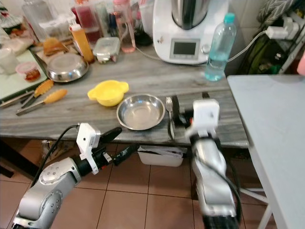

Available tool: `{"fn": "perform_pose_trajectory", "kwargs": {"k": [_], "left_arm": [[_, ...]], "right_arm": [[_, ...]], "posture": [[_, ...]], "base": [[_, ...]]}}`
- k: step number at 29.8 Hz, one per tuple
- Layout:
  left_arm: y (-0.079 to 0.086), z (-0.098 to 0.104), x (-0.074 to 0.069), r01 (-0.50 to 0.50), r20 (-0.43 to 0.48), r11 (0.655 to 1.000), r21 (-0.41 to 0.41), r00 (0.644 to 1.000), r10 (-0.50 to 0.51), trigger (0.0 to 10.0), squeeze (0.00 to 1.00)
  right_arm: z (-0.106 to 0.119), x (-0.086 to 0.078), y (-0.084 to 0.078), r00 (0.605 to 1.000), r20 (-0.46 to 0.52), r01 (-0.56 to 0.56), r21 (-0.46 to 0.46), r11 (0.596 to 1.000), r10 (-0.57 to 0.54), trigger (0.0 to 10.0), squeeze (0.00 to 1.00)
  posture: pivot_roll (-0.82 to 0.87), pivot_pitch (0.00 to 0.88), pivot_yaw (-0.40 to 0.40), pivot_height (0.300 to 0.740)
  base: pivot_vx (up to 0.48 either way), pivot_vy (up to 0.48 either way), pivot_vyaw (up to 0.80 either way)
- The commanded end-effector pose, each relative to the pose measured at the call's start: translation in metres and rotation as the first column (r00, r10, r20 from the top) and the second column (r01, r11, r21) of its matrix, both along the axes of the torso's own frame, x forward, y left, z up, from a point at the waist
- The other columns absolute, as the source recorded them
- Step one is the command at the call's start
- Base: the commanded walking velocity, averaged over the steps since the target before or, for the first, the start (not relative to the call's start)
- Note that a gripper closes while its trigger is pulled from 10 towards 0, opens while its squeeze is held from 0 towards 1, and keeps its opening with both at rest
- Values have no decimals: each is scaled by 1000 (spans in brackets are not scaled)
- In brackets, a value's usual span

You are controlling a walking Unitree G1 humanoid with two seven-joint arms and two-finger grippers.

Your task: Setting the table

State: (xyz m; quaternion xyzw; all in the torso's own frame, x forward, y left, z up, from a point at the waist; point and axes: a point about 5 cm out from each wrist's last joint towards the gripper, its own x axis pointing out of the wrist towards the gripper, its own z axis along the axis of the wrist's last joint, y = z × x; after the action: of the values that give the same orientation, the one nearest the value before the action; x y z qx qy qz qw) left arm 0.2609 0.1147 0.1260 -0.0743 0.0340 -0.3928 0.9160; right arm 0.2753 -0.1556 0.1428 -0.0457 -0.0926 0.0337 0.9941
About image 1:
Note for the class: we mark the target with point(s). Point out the dark green bag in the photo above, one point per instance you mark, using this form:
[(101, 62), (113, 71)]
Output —
[(259, 57)]

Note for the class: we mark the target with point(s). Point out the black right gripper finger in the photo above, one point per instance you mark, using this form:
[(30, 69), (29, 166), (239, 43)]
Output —
[(206, 95), (176, 110)]

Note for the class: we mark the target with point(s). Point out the red plastic container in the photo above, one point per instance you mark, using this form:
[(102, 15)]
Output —
[(86, 20)]

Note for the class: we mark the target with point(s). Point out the small tub red sauce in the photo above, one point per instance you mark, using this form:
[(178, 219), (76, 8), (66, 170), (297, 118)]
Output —
[(28, 70)]

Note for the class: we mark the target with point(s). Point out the orange sauce squeeze bottle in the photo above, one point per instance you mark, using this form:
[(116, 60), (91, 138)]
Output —
[(82, 44)]

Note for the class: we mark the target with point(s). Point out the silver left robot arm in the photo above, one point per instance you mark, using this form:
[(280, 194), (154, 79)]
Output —
[(50, 183)]

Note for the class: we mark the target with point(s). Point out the pale green cutting board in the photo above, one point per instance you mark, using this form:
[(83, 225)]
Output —
[(12, 83)]

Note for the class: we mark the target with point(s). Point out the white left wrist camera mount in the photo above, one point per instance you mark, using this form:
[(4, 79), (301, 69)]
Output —
[(87, 137)]

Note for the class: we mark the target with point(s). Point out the clear plastic jar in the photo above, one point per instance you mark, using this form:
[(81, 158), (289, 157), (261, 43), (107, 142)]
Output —
[(35, 15)]

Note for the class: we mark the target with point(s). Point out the steel tongs orange tips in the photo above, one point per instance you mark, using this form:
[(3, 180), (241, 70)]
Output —
[(42, 88), (53, 97)]

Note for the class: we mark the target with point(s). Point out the grey patterned cloth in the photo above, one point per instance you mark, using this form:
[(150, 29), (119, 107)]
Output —
[(279, 9)]

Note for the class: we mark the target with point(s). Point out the yellow plastic bowl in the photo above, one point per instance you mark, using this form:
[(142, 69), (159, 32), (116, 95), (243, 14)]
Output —
[(107, 92)]

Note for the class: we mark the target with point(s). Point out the upturned steel bowl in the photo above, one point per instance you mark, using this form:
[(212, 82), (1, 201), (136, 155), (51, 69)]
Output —
[(66, 67)]

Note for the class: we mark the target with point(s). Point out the blue drink can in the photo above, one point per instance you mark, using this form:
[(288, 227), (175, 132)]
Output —
[(113, 24)]

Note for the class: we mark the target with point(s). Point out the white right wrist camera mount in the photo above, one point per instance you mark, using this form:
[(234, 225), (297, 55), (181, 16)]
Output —
[(205, 117)]

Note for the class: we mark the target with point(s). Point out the white kitchen cooking machine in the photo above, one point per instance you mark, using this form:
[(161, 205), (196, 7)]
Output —
[(186, 38)]

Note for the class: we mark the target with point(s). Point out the light grey side table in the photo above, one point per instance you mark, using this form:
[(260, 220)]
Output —
[(271, 133)]

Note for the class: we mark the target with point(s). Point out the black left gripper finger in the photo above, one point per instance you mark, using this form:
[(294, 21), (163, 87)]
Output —
[(127, 153), (111, 134)]

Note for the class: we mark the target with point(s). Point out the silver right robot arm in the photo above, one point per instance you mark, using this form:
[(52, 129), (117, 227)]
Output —
[(212, 176)]

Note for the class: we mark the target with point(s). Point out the white plastic storage box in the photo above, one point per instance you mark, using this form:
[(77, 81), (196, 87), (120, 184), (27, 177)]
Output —
[(164, 156)]

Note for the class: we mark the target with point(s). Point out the shallow steel plate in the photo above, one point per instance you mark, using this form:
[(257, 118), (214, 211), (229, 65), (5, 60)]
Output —
[(141, 111)]

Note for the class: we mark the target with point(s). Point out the white mug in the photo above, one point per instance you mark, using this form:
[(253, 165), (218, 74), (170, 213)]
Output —
[(7, 61)]

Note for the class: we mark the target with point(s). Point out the brown bread bun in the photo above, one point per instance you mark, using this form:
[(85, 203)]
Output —
[(55, 46)]

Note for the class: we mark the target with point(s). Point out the white power adapter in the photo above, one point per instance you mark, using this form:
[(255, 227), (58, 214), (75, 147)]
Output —
[(276, 32)]

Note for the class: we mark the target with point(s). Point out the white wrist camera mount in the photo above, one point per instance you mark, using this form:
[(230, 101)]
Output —
[(87, 137), (205, 117)]

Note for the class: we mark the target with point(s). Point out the steel fork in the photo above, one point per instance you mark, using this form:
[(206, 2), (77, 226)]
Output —
[(170, 114)]

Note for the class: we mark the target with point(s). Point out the pink drinking bottle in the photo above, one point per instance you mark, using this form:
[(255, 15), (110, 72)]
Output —
[(126, 28)]

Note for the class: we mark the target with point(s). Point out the water bottle teal cap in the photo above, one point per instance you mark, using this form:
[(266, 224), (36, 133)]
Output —
[(218, 52)]

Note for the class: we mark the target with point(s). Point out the dark wooden table leg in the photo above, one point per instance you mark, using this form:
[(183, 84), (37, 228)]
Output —
[(16, 155)]

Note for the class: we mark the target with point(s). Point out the clear lidded food container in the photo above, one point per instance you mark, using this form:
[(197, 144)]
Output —
[(106, 49)]

